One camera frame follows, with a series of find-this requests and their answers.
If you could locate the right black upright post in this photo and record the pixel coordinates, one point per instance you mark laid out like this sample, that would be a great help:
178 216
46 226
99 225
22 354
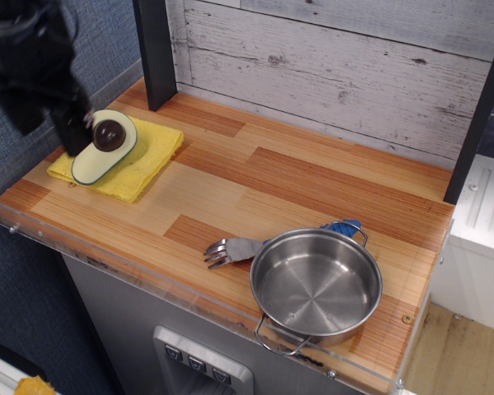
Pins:
472 140

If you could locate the yellow folded cloth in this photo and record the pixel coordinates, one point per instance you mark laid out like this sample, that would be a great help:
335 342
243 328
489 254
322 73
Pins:
125 172

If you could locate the stainless steel pot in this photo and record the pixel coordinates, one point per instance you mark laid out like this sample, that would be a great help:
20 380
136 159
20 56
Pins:
316 285

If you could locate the grey toy cabinet front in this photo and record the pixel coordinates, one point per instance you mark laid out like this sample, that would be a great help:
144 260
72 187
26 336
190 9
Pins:
125 310

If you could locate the silver dispenser button panel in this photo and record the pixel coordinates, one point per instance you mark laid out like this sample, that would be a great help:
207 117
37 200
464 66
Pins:
191 368

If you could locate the toy avocado half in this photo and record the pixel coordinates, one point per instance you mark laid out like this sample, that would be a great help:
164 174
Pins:
114 136

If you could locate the left black upright post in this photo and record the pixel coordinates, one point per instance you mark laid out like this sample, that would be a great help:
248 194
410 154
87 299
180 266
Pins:
156 51

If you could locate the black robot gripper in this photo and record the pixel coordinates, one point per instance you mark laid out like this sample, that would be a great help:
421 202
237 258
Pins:
36 54

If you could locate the clear acrylic edge guard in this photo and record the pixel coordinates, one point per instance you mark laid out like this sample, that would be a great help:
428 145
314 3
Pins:
241 171

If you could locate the blue handled metal fork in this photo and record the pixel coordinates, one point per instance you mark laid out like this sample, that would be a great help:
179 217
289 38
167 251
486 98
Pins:
233 250

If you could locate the white ridged side counter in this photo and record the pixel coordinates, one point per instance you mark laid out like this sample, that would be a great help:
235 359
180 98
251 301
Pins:
463 280

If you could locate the black upright post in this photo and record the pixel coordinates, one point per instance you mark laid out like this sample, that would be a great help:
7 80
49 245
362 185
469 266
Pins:
156 51
472 140

